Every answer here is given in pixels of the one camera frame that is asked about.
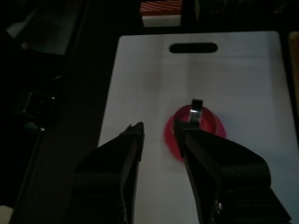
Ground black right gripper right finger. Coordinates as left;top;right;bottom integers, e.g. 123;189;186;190
173;119;294;224

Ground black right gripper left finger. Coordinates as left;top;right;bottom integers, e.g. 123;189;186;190
63;121;146;224

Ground pink dough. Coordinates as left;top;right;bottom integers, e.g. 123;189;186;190
163;104;229;163

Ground metal ring dough cutter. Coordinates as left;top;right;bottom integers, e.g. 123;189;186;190
189;98;205;130

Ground white plastic cutting board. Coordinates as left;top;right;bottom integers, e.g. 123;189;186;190
98;30;299;224

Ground red striped white box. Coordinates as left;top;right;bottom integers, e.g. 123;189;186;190
139;0;183;28

